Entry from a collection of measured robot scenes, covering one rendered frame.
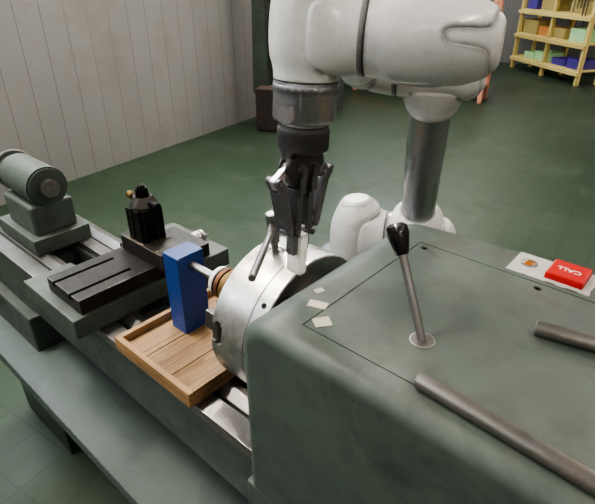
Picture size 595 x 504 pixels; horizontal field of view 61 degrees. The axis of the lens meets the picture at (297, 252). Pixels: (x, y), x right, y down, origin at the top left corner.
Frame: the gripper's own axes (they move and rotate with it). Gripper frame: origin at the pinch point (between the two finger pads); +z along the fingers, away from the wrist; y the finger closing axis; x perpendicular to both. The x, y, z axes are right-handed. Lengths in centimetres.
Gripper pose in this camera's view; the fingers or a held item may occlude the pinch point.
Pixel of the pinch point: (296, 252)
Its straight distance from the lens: 79.5
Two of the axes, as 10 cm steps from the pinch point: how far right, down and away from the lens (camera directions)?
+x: 7.5, 3.2, -5.8
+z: -0.5, 9.0, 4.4
